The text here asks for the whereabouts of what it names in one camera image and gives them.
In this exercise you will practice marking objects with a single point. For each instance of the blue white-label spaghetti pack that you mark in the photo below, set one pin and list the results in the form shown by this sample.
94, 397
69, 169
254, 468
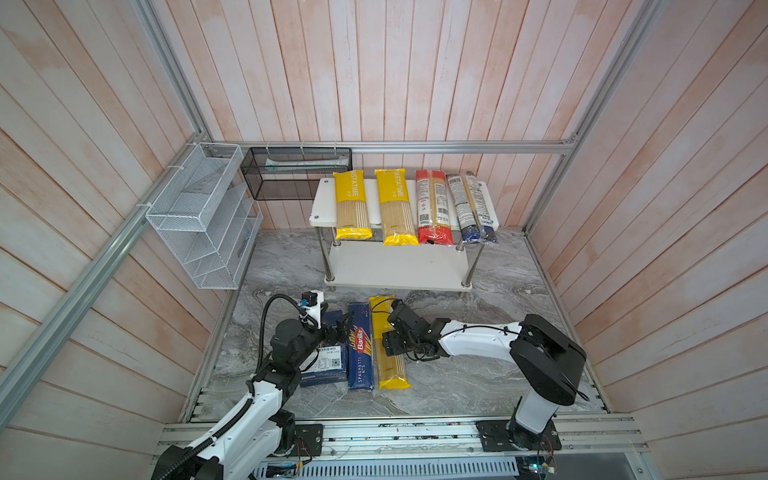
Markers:
472, 210

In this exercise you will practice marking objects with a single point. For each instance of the white wire mesh rack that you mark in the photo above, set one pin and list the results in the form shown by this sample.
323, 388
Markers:
208, 222

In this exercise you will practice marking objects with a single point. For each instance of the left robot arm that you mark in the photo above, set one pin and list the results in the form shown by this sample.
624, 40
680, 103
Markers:
258, 426

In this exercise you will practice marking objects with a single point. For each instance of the blue Barilla spaghetti box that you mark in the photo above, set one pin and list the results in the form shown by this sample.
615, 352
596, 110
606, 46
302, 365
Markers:
360, 348

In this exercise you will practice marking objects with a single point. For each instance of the white two-tier shelf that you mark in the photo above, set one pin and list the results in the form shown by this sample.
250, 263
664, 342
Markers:
371, 264

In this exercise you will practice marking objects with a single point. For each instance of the red spaghetti pack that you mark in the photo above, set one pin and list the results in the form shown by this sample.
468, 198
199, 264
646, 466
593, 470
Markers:
432, 208

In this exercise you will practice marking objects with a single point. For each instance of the dark blue pasta bag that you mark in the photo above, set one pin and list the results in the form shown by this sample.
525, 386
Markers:
329, 365

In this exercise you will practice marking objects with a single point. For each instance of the yellow Pastatime spaghetti pack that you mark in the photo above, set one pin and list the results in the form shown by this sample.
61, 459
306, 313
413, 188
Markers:
352, 222
391, 372

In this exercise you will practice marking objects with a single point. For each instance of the black mesh basket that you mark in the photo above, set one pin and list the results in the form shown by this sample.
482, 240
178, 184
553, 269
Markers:
291, 173

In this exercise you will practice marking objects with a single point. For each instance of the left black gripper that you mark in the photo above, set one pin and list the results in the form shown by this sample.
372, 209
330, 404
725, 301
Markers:
341, 331

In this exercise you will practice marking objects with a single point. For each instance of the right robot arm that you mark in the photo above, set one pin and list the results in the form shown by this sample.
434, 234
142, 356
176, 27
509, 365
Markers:
551, 362

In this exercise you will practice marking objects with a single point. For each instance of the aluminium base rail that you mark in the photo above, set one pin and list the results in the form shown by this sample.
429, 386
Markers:
594, 446

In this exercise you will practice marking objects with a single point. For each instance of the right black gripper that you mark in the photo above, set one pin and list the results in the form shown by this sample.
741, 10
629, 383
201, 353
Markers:
390, 341

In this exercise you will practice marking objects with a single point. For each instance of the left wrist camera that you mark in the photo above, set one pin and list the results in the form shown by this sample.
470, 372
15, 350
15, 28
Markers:
311, 308

